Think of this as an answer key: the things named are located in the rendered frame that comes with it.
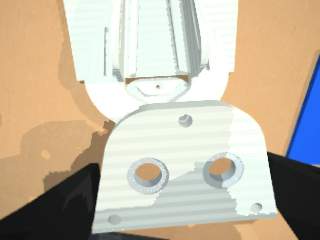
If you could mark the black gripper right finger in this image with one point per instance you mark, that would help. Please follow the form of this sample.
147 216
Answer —
296 190

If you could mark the blue rectangular plate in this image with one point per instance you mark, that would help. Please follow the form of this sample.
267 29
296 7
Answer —
304 144

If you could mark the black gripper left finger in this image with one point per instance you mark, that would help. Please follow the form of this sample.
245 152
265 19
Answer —
65 212

